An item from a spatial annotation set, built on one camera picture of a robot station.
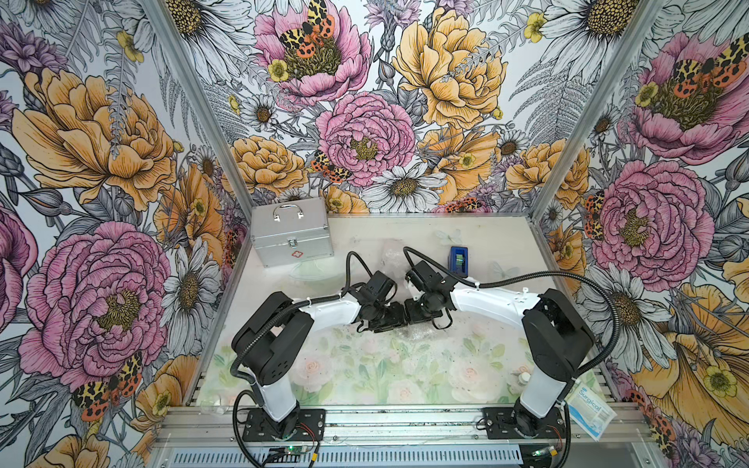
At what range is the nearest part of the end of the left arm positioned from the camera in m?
0.71

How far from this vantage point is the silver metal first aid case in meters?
0.99

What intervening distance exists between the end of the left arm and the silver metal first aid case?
32 centimetres
